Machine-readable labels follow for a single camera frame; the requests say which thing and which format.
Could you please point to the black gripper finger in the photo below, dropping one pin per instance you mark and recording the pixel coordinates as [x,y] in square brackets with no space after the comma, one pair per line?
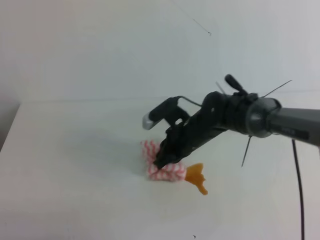
[163,160]

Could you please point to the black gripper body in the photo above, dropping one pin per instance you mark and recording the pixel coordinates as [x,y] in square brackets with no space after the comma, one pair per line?
[181,141]

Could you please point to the pink white striped rag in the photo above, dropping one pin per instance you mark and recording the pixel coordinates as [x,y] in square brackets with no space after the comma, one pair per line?
[172,172]

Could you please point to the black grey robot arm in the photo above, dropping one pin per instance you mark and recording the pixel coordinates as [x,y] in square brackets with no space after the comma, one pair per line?
[242,112]

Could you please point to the brown coffee stain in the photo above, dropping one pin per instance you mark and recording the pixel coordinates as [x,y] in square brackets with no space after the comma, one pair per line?
[195,177]

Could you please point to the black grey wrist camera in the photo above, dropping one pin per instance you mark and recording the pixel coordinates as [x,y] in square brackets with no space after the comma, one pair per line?
[168,110]

